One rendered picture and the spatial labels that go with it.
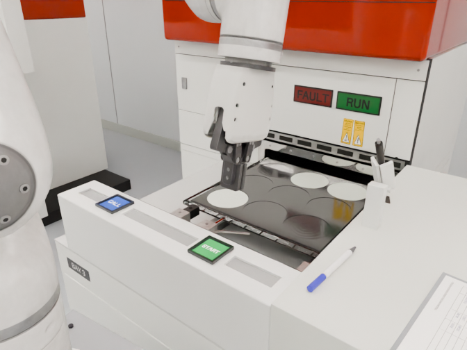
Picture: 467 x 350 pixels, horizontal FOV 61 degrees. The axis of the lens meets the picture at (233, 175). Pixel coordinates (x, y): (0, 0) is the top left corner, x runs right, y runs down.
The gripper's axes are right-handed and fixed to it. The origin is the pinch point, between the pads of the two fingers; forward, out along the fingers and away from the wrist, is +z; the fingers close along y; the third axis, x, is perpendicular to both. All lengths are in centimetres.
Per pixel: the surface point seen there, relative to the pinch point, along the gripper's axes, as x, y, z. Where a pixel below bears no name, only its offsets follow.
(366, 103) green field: -2, -57, -11
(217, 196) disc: -24.8, -29.0, 15.9
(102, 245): -30.2, -0.3, 22.9
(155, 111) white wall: -258, -218, 33
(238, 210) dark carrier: -16.4, -26.6, 16.3
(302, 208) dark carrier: -5.0, -36.2, 14.3
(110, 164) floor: -251, -165, 79
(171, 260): -9.6, 0.9, 17.4
